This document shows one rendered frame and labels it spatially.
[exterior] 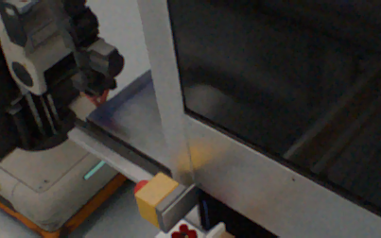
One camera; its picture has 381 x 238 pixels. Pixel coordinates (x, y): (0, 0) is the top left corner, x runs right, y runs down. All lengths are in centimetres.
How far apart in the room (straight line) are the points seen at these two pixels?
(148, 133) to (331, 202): 66
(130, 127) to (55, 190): 81
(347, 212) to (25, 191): 157
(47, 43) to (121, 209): 81
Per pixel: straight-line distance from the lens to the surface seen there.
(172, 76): 92
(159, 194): 108
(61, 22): 132
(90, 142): 143
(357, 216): 85
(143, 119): 145
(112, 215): 241
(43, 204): 217
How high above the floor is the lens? 185
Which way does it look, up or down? 43 degrees down
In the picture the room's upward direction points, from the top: 9 degrees counter-clockwise
